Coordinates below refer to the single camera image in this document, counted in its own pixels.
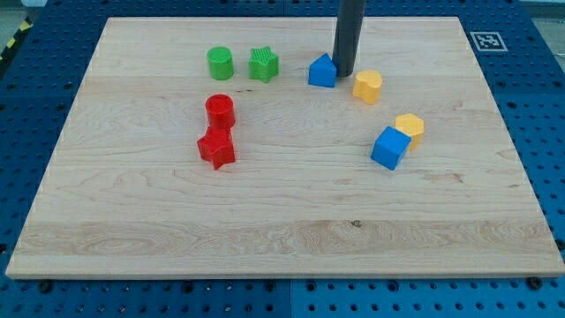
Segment yellow heart block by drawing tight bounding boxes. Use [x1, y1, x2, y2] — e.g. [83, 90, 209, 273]
[352, 70, 383, 105]

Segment light wooden board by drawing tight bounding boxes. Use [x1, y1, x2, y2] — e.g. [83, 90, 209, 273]
[6, 17, 564, 280]

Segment red star block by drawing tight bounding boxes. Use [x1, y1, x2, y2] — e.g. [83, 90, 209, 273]
[197, 126, 236, 170]

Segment red cylinder block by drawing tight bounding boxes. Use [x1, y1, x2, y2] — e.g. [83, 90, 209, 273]
[205, 94, 236, 129]

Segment blue house-shaped block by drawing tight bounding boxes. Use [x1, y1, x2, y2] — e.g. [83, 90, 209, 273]
[308, 54, 336, 87]

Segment green star block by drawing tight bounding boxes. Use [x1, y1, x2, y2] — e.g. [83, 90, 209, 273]
[248, 46, 279, 83]

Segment blue cube block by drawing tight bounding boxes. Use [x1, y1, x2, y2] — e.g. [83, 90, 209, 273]
[370, 126, 411, 170]

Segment green cylinder block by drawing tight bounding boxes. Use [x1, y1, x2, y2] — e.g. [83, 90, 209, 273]
[207, 46, 234, 80]

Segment yellow hexagon block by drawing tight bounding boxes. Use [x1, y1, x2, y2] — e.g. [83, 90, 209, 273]
[395, 113, 425, 151]

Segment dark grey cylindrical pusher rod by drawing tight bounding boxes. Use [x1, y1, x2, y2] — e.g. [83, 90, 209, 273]
[332, 0, 366, 78]

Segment white fiducial marker tag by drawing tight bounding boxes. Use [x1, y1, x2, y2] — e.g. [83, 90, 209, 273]
[471, 31, 508, 52]

